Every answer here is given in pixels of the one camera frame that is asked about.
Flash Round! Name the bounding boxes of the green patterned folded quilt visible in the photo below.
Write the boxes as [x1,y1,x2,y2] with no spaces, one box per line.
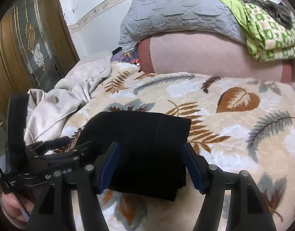
[219,0,295,62]

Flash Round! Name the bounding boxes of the pink bolster pillow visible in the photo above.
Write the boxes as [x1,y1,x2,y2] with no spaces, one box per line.
[138,32,295,83]

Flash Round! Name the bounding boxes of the dark garment on quilt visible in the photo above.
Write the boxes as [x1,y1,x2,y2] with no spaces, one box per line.
[241,0,293,29]

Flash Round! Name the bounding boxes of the left hand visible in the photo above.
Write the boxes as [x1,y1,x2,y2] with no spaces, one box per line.
[2,193,34,224]

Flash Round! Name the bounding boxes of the colourful small packet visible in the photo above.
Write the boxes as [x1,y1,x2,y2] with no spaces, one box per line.
[123,49,140,66]

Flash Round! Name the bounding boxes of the grey quilted pillow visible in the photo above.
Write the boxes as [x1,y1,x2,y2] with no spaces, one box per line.
[119,0,246,47]

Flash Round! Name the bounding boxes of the wooden door with glass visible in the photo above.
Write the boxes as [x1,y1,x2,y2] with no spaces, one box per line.
[0,0,79,116]

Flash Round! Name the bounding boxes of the purple cloth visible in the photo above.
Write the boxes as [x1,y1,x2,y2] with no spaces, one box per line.
[111,52,128,63]

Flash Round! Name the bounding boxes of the leaf pattern fleece blanket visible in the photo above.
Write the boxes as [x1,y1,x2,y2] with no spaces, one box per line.
[62,62,295,230]

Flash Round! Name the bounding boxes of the black pants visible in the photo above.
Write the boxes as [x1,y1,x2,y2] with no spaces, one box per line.
[76,110,191,201]

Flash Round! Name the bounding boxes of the beige plush blanket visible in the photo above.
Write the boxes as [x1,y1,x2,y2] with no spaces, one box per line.
[24,51,112,145]

